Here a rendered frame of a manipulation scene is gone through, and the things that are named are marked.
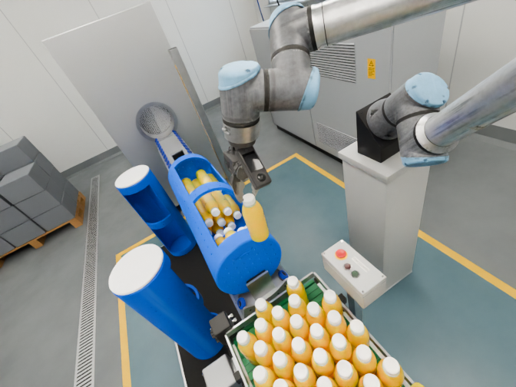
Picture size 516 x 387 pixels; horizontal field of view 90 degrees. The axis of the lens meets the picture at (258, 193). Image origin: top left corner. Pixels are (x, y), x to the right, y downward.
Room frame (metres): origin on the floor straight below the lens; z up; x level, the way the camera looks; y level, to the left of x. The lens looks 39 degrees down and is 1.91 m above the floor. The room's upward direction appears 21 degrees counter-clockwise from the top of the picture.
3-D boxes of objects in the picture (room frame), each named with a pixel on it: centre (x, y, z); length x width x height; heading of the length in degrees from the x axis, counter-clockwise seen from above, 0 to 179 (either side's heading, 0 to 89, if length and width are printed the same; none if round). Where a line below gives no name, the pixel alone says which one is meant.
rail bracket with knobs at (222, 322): (0.50, 0.30, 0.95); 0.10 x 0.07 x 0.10; 105
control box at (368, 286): (0.47, -0.21, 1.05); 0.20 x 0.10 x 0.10; 15
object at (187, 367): (1.29, 0.76, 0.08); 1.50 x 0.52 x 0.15; 15
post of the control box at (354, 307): (0.47, -0.21, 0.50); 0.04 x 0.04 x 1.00; 15
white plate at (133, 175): (1.87, 0.87, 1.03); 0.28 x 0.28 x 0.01
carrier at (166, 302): (0.90, 0.68, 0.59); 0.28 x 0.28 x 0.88
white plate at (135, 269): (0.90, 0.68, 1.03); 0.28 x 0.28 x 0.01
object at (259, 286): (0.60, 0.12, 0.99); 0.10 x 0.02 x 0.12; 105
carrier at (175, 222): (1.87, 0.87, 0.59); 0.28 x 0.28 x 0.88
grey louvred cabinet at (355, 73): (2.82, -1.15, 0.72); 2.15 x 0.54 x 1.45; 15
